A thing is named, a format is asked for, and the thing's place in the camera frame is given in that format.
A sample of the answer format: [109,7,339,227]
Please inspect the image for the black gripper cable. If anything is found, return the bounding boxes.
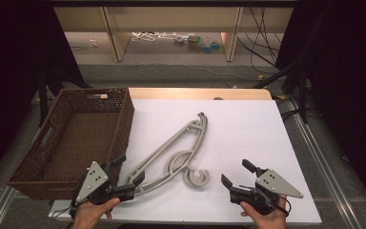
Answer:
[239,184,292,218]
[71,173,90,220]

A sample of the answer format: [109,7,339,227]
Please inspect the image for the person's left hand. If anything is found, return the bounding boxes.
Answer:
[71,198,121,229]

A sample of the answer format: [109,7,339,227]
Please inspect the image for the pile of colourful toys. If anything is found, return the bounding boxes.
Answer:
[173,32,226,54]

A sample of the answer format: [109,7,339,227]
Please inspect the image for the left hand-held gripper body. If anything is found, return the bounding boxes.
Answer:
[74,160,137,206]

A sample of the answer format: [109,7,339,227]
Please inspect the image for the black stand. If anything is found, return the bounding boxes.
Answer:
[253,0,332,124]
[37,66,93,127]

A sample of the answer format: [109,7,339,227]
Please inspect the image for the black hanging cables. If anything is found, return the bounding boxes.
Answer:
[236,7,288,75]

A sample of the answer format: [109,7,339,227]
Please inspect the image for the white board mat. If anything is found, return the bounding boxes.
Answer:
[48,98,322,227]

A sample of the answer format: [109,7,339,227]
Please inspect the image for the person's right hand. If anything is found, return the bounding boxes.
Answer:
[240,196,289,229]

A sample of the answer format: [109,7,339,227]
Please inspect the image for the grey thin cable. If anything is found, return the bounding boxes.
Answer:
[50,205,74,219]

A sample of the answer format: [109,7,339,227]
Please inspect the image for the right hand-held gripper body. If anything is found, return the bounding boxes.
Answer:
[229,167,305,217]

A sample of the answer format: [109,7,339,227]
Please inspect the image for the brown wicker basket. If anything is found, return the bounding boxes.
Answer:
[7,87,135,201]

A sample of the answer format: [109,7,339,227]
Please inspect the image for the black curtain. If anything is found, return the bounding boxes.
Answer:
[275,0,366,220]
[0,0,86,192]

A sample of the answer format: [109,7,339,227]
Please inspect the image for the white cable bundle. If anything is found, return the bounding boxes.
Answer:
[131,31,189,43]

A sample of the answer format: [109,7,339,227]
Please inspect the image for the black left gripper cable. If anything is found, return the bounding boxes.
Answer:
[71,173,90,220]

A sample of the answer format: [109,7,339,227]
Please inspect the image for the wooden shelf unit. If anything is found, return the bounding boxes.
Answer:
[53,6,295,63]

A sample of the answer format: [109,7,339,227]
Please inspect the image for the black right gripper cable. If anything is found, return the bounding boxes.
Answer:
[239,184,292,218]

